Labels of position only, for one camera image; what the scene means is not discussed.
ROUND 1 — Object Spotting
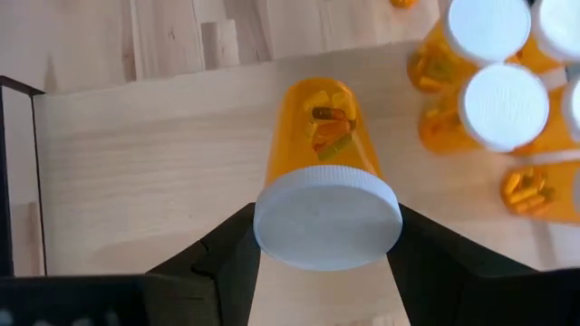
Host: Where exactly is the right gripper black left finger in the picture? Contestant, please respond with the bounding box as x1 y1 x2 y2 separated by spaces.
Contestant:
145 203 262 326

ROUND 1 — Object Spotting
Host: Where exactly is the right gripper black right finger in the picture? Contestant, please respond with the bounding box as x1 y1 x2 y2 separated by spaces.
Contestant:
387 204 537 326

